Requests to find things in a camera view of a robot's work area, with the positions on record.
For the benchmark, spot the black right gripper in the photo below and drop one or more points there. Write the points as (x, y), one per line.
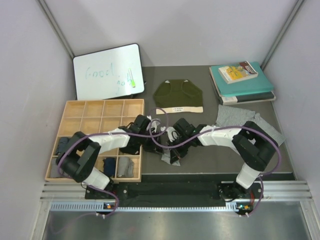
(176, 154)

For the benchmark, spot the wooden compartment tray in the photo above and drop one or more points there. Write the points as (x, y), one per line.
(99, 116)

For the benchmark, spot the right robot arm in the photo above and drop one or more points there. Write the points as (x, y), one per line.
(249, 141)

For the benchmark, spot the grey rolled socks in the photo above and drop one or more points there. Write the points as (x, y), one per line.
(54, 173)

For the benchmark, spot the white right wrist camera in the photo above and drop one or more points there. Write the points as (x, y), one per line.
(172, 134)

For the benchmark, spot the dark blue rolled socks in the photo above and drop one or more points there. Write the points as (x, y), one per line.
(61, 145)

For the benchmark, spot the white whiteboard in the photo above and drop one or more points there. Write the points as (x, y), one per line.
(105, 74)

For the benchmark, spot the light grey underwear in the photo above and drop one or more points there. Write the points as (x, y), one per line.
(166, 157)

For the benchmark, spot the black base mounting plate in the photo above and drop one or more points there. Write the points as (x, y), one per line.
(161, 190)

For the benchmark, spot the yellow paperback book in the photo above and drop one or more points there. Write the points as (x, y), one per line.
(237, 72)

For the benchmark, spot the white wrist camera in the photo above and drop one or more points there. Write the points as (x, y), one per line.
(153, 125)
(172, 134)

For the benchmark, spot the grey striped boxer shorts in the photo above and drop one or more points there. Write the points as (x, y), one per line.
(232, 116)

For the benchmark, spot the green whiteboard marker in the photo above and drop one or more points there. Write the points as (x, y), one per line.
(133, 85)

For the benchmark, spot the green sports bra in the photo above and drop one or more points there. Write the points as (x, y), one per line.
(179, 96)

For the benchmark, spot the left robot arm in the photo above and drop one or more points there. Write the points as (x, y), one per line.
(77, 160)

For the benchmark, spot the navy rolled garment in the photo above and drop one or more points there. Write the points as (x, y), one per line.
(109, 166)

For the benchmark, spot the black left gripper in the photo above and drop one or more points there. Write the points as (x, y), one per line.
(152, 148)

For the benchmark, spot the grey rolled garment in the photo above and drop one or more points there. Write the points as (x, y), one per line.
(125, 167)

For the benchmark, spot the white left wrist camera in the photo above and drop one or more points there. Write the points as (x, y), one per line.
(153, 125)

